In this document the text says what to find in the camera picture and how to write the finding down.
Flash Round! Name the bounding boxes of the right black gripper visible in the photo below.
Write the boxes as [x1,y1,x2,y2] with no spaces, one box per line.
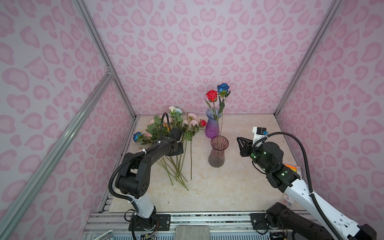
[235,136,274,174]

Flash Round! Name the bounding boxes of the smoky pink glass vase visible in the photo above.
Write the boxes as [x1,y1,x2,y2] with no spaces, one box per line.
[208,136,229,168]

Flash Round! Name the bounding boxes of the blue rose long stem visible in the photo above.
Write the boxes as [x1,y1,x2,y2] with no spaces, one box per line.
[217,83,231,134]

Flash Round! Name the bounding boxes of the red rose long stem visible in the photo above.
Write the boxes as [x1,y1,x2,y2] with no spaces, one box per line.
[204,89,221,142]

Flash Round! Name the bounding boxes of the light blue flower sprig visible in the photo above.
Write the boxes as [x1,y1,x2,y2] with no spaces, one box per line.
[172,108,183,122]

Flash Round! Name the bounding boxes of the pink carnation sprig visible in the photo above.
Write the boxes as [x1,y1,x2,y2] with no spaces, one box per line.
[148,115,173,127]

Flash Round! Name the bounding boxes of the white rose long stem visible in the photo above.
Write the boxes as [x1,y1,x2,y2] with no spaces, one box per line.
[169,106,177,115]

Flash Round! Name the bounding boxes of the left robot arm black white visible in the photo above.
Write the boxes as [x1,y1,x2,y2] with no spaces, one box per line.
[108,128,184,233]

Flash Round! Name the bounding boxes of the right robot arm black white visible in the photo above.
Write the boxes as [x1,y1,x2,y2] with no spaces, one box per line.
[237,136,377,240]

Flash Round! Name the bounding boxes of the purple blue glass vase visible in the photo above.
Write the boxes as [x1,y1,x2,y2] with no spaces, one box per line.
[205,108,222,139]

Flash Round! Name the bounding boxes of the small red rose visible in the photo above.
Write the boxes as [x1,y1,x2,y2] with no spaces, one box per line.
[191,120,207,136]

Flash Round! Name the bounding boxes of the pink flower sprig right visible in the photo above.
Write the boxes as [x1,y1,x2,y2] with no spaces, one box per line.
[182,113,200,180]

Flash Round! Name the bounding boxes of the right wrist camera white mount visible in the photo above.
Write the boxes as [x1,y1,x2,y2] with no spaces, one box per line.
[253,127,268,143]

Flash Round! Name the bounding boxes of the left black corrugated cable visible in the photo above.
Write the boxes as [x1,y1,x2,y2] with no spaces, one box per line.
[107,112,172,202]

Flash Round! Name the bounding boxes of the blue flower at wall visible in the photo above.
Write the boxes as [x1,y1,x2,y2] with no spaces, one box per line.
[133,132,143,143]

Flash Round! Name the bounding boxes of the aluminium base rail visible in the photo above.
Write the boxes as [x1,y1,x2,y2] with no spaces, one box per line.
[81,197,292,240]

